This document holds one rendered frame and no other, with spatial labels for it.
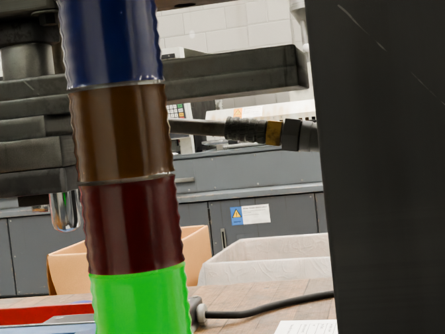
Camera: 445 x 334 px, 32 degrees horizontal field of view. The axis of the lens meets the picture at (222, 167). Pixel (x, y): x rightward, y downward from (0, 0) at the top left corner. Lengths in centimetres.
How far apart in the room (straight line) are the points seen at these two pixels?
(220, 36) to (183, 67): 670
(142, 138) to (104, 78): 3
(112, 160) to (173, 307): 6
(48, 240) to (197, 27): 263
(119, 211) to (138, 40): 6
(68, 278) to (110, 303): 272
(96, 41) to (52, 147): 22
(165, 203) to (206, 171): 490
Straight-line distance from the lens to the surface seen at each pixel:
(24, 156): 52
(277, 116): 534
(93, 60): 29
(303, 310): 98
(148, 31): 30
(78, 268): 299
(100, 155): 29
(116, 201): 29
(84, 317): 70
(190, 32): 730
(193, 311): 94
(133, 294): 29
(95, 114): 29
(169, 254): 30
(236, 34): 718
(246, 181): 513
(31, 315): 91
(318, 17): 48
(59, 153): 51
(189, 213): 525
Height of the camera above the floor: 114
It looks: 3 degrees down
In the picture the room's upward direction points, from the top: 6 degrees counter-clockwise
